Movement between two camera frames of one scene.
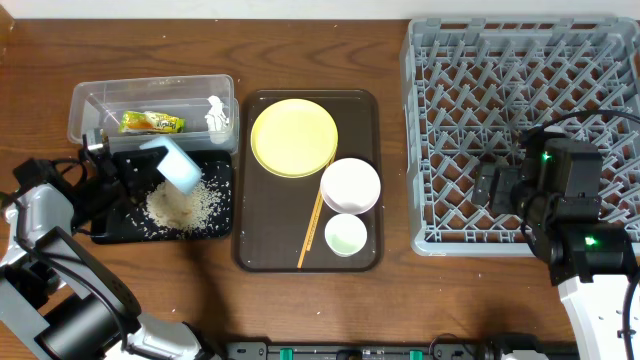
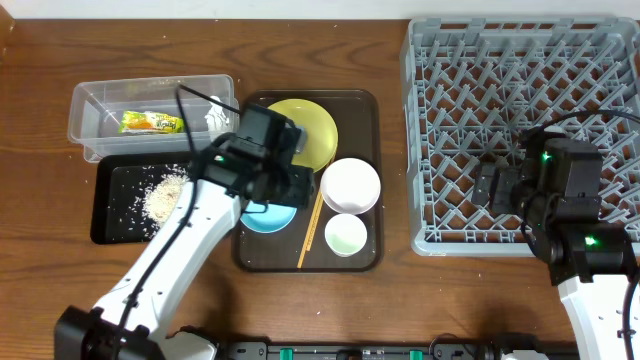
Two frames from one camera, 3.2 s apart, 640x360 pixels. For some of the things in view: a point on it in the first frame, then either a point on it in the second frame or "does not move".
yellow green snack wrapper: (151, 122) does not move
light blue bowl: (177, 169) -> (265, 217)
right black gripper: (506, 178) does not move
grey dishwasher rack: (471, 87) does not move
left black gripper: (113, 174) -> (303, 190)
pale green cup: (345, 235) does not move
